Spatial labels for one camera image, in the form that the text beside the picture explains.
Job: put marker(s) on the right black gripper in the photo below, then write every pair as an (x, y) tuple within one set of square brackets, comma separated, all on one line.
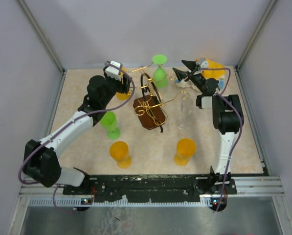
[(182, 75)]

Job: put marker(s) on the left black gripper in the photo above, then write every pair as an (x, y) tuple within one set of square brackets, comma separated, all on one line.
[(123, 88)]

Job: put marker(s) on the orange wine glass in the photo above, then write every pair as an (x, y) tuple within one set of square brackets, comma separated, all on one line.
[(122, 96), (119, 151), (185, 149)]

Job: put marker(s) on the green wine glass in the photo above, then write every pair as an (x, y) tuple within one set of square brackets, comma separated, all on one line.
[(159, 76), (109, 123)]

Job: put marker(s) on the gold wire wine glass rack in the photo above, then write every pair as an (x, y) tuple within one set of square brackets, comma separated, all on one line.
[(149, 107)]

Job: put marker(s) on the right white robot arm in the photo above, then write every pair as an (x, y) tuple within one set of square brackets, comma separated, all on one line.
[(227, 114)]

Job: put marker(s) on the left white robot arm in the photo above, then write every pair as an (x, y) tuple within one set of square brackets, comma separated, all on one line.
[(40, 163)]

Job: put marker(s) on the clear wine glass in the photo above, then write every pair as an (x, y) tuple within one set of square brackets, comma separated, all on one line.
[(184, 113)]

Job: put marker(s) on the crumpled floral yellow cloth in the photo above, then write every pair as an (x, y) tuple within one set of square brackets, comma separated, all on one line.
[(215, 74)]

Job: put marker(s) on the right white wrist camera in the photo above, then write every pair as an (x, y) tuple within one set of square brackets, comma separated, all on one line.
[(202, 63)]

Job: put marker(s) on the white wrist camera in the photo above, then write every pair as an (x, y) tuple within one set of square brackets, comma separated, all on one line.
[(112, 69), (202, 63)]

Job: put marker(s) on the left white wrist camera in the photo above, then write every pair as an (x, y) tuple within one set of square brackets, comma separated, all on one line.
[(112, 69)]

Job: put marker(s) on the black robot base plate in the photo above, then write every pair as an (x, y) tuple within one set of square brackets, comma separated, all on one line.
[(156, 188)]

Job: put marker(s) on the white slotted cable duct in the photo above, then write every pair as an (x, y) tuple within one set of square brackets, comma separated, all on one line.
[(81, 202)]

